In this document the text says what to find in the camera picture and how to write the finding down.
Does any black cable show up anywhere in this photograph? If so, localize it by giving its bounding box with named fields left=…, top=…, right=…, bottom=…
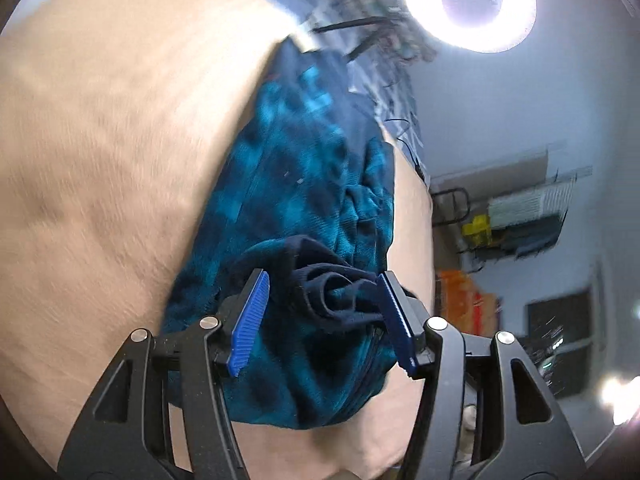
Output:
left=384, top=117, right=427, bottom=181

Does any ring light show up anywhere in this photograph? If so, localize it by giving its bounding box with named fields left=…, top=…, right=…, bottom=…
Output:
left=401, top=0, right=538, bottom=53

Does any white air conditioner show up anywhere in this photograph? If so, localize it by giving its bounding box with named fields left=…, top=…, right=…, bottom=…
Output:
left=487, top=182, right=573, bottom=228

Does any black tripod stand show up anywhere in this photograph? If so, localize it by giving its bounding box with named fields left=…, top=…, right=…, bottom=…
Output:
left=312, top=16, right=401, bottom=61

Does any tan blanket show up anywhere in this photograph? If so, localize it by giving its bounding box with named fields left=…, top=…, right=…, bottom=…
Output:
left=0, top=0, right=436, bottom=480

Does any blue checked bed sheet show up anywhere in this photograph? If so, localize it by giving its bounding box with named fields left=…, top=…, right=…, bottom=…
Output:
left=250, top=0, right=431, bottom=181

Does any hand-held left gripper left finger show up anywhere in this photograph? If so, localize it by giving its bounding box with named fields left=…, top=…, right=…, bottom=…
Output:
left=56, top=268, right=271, bottom=480

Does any black metal frame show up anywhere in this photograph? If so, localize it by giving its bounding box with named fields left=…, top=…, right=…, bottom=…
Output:
left=430, top=187, right=474, bottom=228

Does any orange box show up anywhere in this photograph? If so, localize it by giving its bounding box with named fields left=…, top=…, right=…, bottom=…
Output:
left=436, top=269, right=502, bottom=336

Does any teal plaid fleece garment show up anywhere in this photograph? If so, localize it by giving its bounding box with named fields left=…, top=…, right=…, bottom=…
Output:
left=162, top=37, right=431, bottom=431

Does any dark window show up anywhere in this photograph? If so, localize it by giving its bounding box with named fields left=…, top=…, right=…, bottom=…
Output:
left=525, top=287, right=597, bottom=397

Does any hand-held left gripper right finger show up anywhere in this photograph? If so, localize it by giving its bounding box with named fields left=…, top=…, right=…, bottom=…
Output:
left=375, top=270, right=588, bottom=480

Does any yellow box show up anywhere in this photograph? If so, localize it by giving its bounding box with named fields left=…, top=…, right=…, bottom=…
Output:
left=462, top=214, right=494, bottom=248

